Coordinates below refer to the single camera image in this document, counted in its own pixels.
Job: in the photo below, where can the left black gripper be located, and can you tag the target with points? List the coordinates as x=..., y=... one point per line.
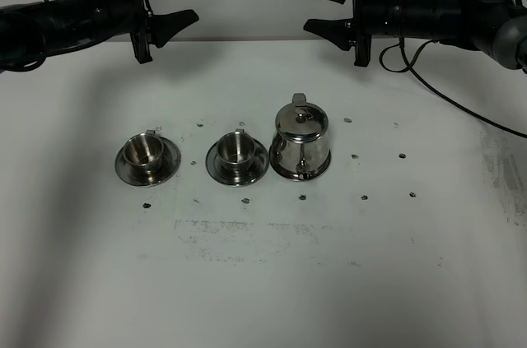
x=138, y=6

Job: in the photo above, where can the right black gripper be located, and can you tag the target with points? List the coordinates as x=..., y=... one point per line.
x=371, y=18

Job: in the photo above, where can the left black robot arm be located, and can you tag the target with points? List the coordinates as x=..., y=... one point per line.
x=31, y=33

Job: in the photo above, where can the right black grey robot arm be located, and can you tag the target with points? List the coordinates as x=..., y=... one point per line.
x=494, y=27

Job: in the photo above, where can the left stainless steel teacup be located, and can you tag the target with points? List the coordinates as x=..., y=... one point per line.
x=144, y=151

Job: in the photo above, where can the stainless steel teacup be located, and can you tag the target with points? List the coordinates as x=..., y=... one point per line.
x=144, y=151
x=236, y=151

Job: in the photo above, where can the left stainless steel saucer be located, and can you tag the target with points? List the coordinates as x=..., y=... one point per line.
x=170, y=163

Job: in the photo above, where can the middle stainless steel teacup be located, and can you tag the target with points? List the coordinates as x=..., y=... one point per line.
x=236, y=151

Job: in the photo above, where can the middle stainless steel saucer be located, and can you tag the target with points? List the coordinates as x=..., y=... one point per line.
x=224, y=176

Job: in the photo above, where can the stainless steel teapot saucer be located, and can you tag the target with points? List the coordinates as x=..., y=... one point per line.
x=299, y=177

